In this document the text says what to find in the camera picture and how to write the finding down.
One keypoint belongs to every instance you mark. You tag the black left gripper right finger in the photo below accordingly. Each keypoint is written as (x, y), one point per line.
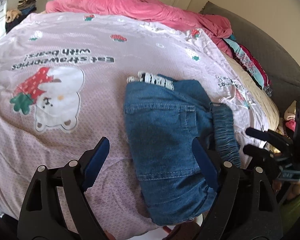
(245, 206)

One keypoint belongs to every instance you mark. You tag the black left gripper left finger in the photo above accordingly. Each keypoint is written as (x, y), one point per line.
(55, 206)

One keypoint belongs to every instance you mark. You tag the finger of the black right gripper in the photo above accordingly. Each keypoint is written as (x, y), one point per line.
(265, 134)
(260, 156)

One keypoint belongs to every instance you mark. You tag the blue denim pants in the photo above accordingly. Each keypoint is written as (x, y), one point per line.
(161, 123)

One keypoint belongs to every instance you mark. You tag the right hand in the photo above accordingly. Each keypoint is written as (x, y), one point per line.
(293, 191)

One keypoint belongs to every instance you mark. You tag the beige mattress pad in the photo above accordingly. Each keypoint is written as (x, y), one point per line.
(268, 106)

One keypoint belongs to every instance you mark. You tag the colourful patterned pillow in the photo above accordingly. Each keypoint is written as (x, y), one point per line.
(248, 62)

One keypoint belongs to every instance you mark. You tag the pink strawberry bear bedsheet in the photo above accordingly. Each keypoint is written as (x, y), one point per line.
(63, 79)

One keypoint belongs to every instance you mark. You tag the pink fleece blanket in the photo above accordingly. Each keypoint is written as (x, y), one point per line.
(216, 27)

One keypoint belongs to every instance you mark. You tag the pile of folded clothes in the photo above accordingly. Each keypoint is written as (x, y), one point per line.
(16, 16)

